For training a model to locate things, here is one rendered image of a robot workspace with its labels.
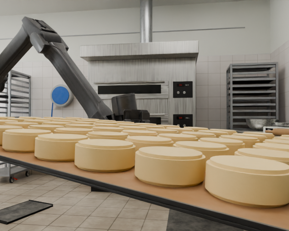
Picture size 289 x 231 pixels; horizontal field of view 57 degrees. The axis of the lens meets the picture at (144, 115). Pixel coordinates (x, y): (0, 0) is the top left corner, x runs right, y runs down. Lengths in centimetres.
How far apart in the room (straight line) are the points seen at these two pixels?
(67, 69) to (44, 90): 441
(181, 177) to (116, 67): 363
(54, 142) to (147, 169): 10
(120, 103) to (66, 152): 54
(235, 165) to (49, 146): 16
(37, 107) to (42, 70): 69
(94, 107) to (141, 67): 292
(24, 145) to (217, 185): 20
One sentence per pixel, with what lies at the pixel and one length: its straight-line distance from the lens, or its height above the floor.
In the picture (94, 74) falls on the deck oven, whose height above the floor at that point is 165.
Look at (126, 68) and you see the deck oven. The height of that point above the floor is 172.
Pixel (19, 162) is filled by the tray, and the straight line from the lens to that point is 24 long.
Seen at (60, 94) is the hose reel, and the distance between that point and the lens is 499.
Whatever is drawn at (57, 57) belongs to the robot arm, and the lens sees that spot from 93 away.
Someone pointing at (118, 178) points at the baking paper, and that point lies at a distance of 19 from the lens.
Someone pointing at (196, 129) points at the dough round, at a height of 100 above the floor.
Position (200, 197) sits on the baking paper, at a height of 97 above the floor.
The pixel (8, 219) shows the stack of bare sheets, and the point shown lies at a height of 2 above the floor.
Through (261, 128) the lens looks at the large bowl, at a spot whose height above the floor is 91.
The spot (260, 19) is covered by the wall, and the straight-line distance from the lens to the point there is 506.
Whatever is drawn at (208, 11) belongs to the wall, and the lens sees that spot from 498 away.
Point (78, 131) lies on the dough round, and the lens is 33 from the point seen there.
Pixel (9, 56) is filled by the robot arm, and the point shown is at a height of 125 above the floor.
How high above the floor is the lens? 102
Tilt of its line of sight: 1 degrees up
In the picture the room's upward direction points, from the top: straight up
